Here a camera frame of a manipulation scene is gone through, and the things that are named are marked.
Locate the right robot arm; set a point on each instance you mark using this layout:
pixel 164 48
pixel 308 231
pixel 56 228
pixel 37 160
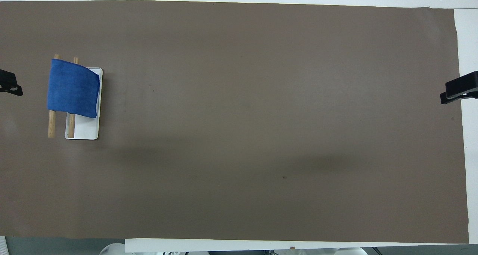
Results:
pixel 336 251

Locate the blue towel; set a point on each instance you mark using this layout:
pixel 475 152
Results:
pixel 73 87

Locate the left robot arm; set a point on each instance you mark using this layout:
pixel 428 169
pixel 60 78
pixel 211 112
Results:
pixel 112 249

